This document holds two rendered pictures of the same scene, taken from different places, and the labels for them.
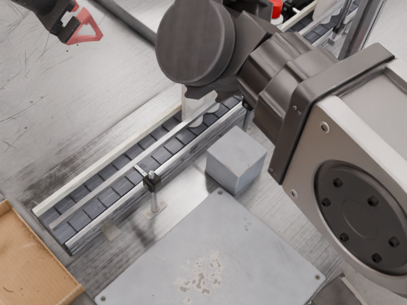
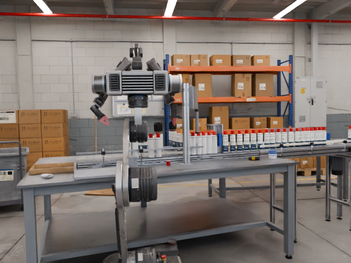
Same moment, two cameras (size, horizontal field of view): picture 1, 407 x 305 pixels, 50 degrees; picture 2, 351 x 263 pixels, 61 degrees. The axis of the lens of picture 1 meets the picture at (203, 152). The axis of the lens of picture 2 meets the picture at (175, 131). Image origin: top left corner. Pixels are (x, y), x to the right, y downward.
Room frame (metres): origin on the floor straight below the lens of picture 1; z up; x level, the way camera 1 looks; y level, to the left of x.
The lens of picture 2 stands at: (-1.27, -1.56, 1.23)
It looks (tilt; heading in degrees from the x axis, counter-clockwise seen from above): 3 degrees down; 31
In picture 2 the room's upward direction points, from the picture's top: 1 degrees counter-clockwise
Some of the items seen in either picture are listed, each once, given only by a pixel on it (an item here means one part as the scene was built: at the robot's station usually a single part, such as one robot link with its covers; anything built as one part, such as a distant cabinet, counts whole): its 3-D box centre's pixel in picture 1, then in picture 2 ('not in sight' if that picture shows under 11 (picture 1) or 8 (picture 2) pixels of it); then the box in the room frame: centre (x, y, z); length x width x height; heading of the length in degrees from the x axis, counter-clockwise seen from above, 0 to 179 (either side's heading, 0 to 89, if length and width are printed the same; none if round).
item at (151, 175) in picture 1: (145, 186); (103, 157); (0.44, 0.11, 0.91); 0.07 x 0.03 x 0.16; 49
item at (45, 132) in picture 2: not in sight; (36, 146); (2.22, 3.56, 0.70); 1.20 x 0.82 x 1.39; 134
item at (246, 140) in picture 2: not in sight; (246, 140); (1.51, -0.70, 0.98); 0.05 x 0.05 x 0.20
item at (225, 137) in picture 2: not in sight; (225, 141); (1.34, -0.56, 0.98); 0.05 x 0.05 x 0.20
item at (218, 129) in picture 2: not in sight; (214, 138); (1.35, -0.44, 1.01); 0.14 x 0.13 x 0.26; 139
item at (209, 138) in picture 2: not in sight; (209, 142); (1.21, -0.45, 0.98); 0.05 x 0.05 x 0.20
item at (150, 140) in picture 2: not in sight; (151, 145); (0.80, -0.09, 0.98); 0.05 x 0.05 x 0.20
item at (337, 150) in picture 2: not in sight; (305, 186); (2.04, -1.15, 0.47); 1.17 x 0.38 x 0.94; 139
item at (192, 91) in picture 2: not in sight; (189, 98); (0.99, -0.37, 1.38); 0.17 x 0.10 x 0.19; 14
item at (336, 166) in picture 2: not in sight; (336, 159); (2.52, -1.41, 0.71); 0.15 x 0.12 x 0.34; 49
